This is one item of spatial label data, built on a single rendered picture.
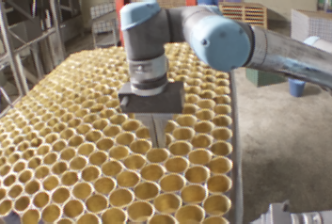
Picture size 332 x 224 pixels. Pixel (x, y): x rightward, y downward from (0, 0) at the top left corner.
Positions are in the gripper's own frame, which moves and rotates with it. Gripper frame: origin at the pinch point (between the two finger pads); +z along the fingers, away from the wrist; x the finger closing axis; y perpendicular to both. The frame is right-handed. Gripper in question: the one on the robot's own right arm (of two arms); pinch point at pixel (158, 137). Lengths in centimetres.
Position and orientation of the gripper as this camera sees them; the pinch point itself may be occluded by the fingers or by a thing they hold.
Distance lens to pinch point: 60.2
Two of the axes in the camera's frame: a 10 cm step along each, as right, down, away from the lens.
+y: -1.8, 5.5, -8.2
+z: 1.1, 8.4, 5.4
